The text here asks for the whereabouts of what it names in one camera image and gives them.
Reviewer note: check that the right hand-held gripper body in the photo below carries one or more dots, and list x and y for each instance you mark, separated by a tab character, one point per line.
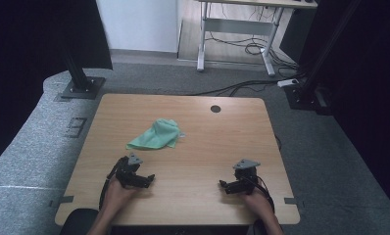
247	176

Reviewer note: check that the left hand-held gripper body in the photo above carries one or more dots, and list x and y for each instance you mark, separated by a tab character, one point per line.
126	171

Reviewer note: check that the green cloth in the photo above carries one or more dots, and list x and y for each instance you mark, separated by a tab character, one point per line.
158	135

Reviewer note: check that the person's right hand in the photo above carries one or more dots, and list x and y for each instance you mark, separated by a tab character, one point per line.
260	204

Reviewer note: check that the person's left hand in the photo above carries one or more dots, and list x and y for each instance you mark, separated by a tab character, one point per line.
114	197

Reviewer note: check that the grey tape strip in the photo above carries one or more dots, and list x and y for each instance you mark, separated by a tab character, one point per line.
292	201
64	199

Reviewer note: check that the grey floor socket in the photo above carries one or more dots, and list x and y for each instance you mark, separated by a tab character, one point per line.
75	127

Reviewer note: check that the black table grommet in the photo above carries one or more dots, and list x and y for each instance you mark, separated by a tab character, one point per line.
215	109

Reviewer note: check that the black metal stand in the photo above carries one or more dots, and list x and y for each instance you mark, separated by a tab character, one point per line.
82	87
301	98

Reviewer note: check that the white power strip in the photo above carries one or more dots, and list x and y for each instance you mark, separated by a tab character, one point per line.
287	83

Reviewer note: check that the black curtain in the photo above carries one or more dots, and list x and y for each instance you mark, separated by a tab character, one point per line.
372	81
36	49

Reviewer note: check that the white frame desk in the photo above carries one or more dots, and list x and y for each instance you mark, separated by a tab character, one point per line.
238	26

